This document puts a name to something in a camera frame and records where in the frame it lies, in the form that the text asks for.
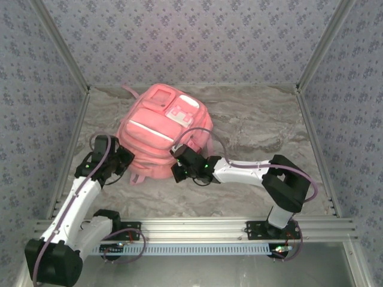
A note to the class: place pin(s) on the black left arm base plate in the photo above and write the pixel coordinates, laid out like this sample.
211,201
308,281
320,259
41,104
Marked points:
134,233

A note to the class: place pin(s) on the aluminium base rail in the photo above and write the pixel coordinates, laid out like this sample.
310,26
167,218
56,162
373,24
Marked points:
194,228

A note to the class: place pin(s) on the aluminium frame post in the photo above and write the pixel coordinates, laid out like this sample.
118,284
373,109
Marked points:
323,45
61,45

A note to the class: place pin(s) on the small controller board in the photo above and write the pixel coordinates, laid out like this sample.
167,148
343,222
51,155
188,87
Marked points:
279,248
112,248

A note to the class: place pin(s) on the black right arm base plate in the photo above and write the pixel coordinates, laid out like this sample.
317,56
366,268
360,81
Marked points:
254,231

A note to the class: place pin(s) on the aluminium table side rail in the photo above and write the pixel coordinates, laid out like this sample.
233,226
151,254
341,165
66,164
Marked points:
78,119
304,107

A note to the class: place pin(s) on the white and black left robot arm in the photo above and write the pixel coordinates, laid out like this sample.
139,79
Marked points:
86,233

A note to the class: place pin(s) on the pink backpack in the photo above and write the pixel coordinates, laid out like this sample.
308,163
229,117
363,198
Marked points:
149,134

